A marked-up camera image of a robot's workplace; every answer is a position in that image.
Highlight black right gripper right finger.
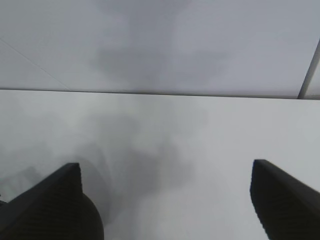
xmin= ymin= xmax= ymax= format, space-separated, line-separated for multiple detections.
xmin=249 ymin=159 xmax=320 ymax=240

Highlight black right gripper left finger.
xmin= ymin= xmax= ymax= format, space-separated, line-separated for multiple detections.
xmin=0 ymin=162 xmax=104 ymax=240

